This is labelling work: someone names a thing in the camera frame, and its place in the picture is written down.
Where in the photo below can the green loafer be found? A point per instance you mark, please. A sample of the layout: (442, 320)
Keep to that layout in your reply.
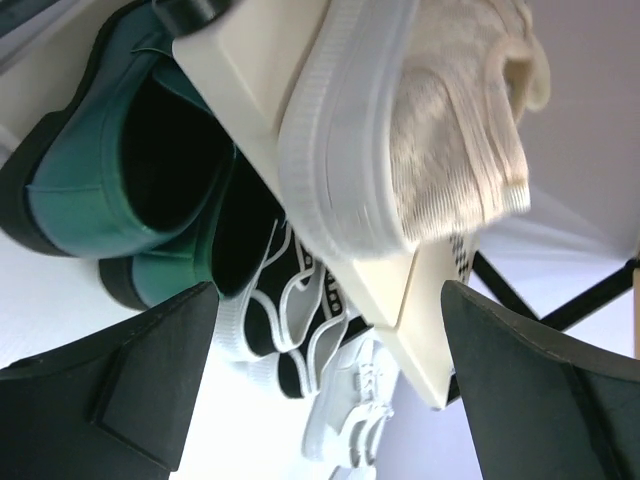
(129, 163)
(226, 242)

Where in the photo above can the black beige shoe shelf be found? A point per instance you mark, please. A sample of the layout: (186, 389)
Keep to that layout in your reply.
(245, 57)

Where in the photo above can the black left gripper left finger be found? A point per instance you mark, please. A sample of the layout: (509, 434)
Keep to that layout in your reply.
(116, 404)

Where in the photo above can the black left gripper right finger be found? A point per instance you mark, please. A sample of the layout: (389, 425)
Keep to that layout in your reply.
(540, 404)

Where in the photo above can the white grey sneaker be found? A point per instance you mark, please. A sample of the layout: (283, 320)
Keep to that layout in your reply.
(350, 412)

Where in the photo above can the beige lace sneaker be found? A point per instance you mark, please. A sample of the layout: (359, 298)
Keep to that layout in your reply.
(402, 128)

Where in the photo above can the black white sneaker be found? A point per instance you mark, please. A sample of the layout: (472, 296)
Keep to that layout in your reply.
(298, 373)
(274, 312)

